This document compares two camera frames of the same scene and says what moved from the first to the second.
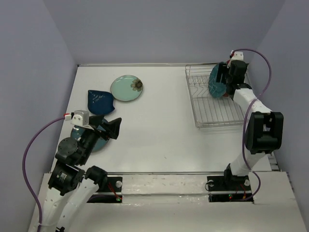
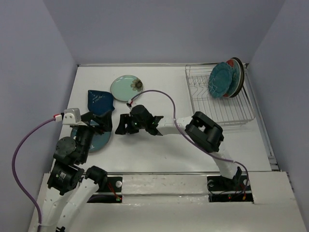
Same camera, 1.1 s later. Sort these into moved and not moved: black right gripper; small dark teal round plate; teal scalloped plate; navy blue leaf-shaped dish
Moved: black right gripper
Not moved: small dark teal round plate; navy blue leaf-shaped dish; teal scalloped plate
